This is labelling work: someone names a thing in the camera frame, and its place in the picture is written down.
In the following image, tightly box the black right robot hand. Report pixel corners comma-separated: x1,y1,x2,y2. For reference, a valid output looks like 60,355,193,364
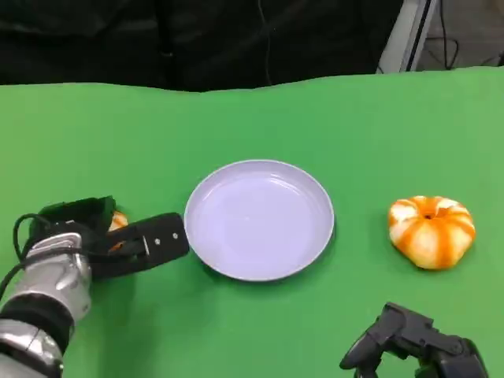
339,302,489,378

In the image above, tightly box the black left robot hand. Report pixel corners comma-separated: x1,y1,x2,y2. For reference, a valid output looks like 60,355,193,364
39,195,190,280

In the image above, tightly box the orange white toy bread roll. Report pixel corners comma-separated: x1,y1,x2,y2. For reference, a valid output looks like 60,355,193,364
106,211,130,253
387,195,476,271

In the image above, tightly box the lilac plate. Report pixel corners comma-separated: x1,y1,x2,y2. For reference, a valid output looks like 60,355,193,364
183,158,335,283

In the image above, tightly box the black backdrop drape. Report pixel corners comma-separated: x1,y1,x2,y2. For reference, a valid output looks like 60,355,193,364
0,0,405,94

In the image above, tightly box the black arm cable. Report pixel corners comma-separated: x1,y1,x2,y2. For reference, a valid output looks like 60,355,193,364
0,212,60,296

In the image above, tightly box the white metal stand post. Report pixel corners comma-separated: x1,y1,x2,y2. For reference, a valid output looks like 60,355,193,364
376,0,438,75

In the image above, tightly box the black looped floor cable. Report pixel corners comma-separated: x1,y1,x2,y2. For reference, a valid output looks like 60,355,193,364
427,0,460,69

